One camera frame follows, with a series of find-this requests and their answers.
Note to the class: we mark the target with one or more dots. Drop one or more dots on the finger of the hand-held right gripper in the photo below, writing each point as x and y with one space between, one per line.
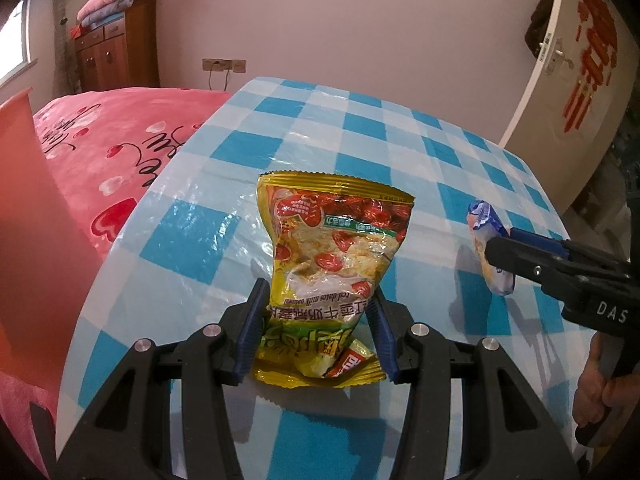
540 237
525 260

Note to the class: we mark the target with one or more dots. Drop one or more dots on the dark hanging bag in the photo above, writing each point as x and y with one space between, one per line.
540 15

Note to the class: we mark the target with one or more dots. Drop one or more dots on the yellow snack packet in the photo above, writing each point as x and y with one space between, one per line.
330 240

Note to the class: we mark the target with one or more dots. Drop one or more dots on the blue checked tablecloth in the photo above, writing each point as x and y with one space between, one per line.
350 130

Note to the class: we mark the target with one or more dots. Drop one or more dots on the grey curtain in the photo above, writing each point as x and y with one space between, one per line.
62 35

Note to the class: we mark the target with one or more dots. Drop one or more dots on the cream door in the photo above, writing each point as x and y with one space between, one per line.
550 110

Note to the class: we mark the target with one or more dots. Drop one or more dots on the wooden cabinet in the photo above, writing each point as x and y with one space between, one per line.
125 55

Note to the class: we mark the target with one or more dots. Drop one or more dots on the beige wall socket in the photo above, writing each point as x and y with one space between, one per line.
238 66
216 65

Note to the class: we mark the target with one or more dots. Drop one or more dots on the red door decoration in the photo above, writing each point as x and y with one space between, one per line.
592 45

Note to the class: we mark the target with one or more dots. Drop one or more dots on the printed blue orange tissue pack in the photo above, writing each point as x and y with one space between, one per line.
482 230

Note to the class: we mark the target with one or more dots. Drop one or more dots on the person's right hand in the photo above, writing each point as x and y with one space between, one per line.
590 390

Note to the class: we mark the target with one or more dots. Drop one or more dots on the pink printed blanket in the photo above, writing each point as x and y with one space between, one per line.
125 150

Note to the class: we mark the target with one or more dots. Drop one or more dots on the orange plastic bin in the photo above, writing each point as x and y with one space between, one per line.
35 240

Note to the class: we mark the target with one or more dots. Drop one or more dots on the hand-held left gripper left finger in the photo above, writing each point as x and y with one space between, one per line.
252 330

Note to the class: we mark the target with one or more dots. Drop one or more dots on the window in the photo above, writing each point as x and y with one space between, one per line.
12 45

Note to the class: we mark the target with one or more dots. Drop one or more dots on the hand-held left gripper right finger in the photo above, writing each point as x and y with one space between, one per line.
380 335

